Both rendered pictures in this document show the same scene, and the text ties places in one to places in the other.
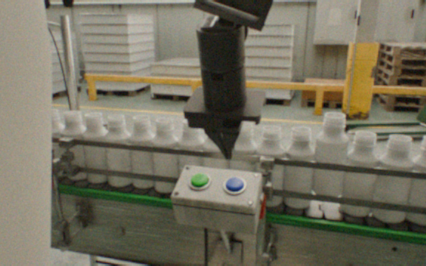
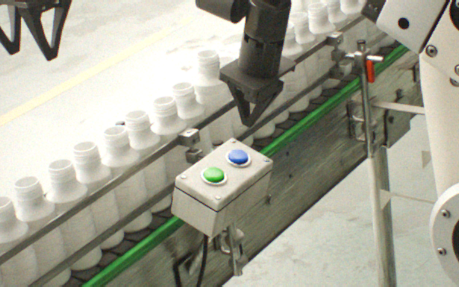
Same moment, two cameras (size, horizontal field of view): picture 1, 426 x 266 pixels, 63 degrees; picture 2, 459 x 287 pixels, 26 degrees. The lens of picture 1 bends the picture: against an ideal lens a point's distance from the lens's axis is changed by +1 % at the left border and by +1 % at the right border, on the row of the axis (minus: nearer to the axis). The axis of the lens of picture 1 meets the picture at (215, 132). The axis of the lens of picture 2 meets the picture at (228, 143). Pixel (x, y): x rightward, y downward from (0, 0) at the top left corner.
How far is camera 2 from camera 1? 1.21 m
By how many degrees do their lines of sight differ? 60
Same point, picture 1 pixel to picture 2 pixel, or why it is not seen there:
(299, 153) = (198, 111)
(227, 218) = (253, 190)
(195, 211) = (233, 205)
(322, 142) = (215, 86)
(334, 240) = not seen: hidden behind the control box
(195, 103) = (249, 80)
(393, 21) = not seen: outside the picture
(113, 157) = (29, 260)
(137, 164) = (55, 249)
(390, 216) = (271, 127)
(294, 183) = (204, 147)
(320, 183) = (221, 132)
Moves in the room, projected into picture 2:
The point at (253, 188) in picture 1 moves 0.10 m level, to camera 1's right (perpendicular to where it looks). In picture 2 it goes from (249, 150) to (270, 121)
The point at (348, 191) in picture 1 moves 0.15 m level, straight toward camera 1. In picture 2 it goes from (237, 126) to (303, 144)
